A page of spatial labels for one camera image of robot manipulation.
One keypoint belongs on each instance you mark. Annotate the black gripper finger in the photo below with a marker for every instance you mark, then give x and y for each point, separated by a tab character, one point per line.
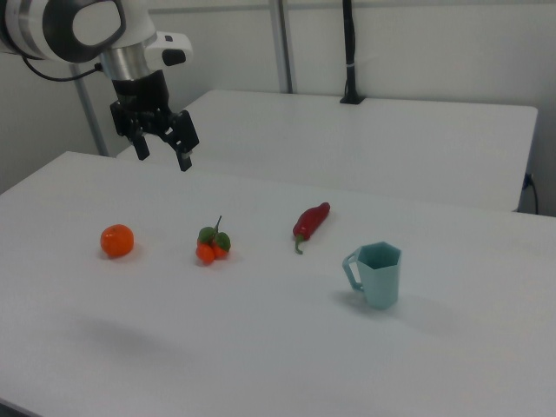
140	145
186	134

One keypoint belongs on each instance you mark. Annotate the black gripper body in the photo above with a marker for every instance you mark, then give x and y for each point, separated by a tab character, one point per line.
139	93

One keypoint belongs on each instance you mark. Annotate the light blue hexagonal mug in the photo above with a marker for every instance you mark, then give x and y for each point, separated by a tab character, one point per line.
382	286

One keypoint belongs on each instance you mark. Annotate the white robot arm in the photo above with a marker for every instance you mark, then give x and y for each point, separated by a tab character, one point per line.
139	17

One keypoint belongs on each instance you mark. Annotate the orange tangerine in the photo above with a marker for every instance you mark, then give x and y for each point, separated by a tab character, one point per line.
116	241

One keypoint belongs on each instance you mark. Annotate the small tangerine cluster with leaves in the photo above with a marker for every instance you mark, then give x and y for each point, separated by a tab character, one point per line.
206	253

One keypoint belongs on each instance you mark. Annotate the red chili pepper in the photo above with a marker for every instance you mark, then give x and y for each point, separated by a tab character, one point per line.
309	221

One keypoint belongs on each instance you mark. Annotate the white side table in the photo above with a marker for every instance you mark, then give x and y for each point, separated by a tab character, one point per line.
347	143

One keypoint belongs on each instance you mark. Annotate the black stand with white band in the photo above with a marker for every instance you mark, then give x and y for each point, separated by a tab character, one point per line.
349	52

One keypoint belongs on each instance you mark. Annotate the grey metal partition post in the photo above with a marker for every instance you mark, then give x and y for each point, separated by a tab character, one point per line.
91	117
284	43

